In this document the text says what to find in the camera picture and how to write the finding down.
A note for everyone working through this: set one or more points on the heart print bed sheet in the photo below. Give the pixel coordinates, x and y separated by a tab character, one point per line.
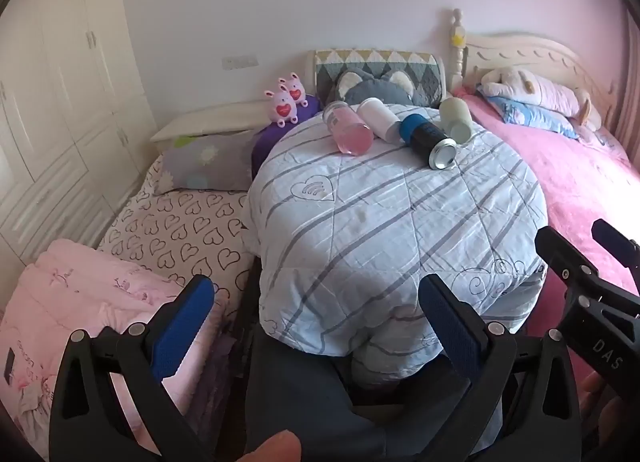
175	237

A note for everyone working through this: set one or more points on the purple pillow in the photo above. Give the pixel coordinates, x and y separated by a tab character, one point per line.
267	144

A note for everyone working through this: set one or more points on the grey cat face cushion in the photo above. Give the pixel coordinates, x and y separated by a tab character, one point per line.
370	89

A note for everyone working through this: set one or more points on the pale green cup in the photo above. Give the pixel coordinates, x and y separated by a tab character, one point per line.
456	116

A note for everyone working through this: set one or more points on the white cup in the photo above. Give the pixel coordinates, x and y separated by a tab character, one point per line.
381	117

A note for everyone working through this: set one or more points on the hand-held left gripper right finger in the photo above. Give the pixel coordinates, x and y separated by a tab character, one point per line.
450	329

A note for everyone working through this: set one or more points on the person's left hand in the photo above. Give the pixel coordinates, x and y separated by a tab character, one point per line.
275	448

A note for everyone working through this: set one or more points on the small black label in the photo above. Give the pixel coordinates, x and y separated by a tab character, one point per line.
9	364

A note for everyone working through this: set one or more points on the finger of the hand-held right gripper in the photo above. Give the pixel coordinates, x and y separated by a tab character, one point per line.
615	239
567	254

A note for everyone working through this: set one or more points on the white wall socket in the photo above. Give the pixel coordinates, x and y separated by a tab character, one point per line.
240	61

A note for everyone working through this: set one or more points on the blue and black can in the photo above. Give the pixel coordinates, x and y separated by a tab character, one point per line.
425	136

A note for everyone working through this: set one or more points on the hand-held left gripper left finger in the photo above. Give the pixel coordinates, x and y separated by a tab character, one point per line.
182	327

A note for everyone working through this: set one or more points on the folded pink quilt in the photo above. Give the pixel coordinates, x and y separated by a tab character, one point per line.
75	292

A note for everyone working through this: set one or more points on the person's dark trouser leg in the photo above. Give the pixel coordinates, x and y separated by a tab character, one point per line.
310	417

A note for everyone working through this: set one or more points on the pink blanket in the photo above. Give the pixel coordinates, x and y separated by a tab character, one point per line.
550	176

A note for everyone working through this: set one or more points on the grey flower pillow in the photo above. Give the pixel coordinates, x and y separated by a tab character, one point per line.
210	161

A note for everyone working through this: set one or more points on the pink plush toy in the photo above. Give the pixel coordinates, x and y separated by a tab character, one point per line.
282	109
296	89

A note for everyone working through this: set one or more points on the diamond pattern headboard cushion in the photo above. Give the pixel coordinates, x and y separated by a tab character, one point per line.
380	59

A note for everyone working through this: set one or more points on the person's right hand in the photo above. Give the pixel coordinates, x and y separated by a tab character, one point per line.
612	407

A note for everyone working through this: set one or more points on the clear pink cup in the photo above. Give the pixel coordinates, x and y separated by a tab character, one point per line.
350	129

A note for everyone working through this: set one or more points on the cream wooden headboard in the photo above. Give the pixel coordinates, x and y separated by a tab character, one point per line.
525	49

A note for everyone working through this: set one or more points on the white and pink plush dog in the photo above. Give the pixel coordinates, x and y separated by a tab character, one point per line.
540	91

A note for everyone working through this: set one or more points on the blue printed pillow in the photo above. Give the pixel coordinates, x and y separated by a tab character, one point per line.
535	117

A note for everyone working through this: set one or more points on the white striped quilt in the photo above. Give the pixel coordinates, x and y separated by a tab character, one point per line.
375	242

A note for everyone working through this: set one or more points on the white wardrobe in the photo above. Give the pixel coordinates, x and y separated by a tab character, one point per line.
60	66

